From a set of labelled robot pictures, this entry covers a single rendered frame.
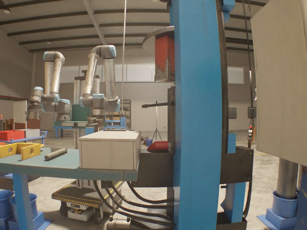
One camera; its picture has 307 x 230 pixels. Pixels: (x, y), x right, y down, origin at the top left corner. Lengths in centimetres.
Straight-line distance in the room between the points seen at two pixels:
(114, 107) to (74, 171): 129
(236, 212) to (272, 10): 107
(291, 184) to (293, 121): 189
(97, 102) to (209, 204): 103
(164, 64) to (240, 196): 93
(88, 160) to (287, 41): 75
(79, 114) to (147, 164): 148
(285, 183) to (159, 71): 182
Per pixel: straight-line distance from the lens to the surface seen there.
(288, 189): 233
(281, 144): 48
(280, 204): 237
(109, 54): 182
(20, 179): 119
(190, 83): 76
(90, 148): 75
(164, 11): 1128
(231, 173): 112
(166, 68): 110
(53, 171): 84
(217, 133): 79
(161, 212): 149
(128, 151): 72
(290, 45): 47
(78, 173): 79
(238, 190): 119
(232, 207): 122
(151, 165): 99
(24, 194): 123
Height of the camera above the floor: 128
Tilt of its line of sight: level
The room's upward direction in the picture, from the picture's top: straight up
